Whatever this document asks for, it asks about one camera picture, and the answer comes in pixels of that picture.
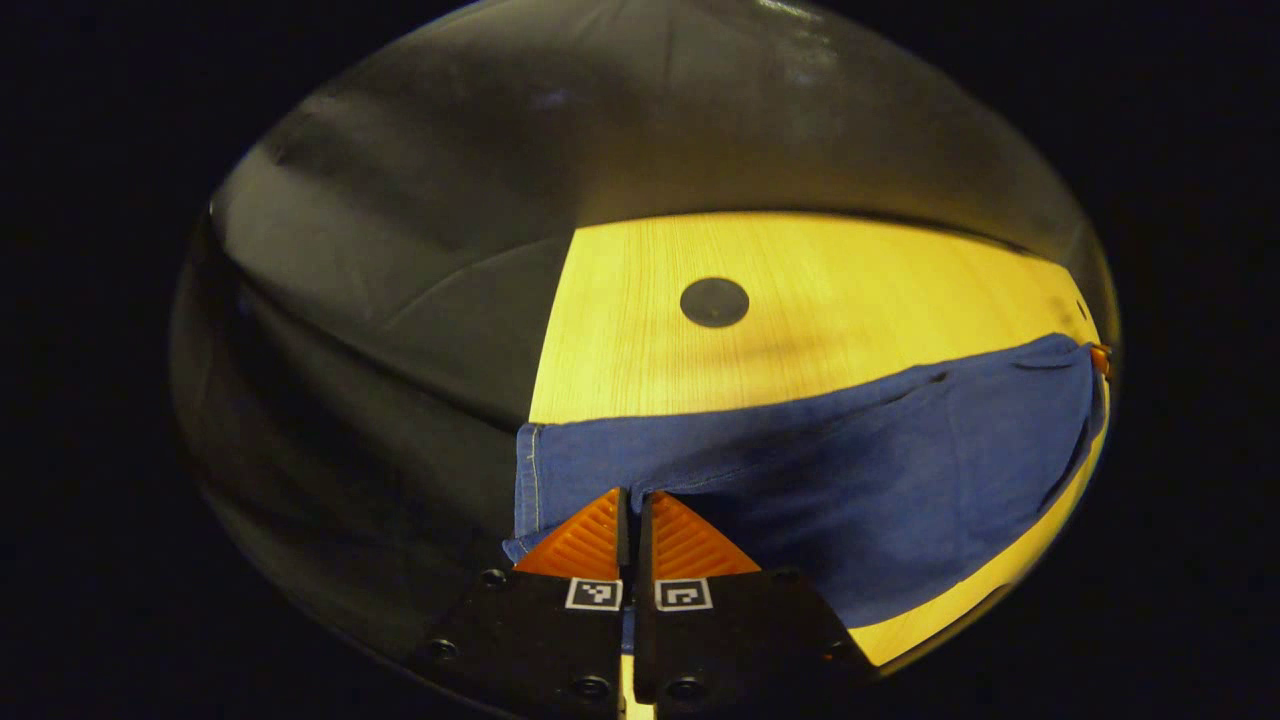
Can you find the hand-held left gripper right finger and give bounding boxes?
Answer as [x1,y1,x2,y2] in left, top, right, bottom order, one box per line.
[633,490,876,716]

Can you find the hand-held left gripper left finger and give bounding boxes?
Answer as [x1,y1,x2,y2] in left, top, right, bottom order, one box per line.
[425,487,631,716]

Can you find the blue jeans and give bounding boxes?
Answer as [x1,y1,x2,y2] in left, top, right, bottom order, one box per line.
[503,333,1109,629]

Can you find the black round table grommet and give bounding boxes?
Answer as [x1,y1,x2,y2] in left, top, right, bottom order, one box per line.
[680,277,751,329]

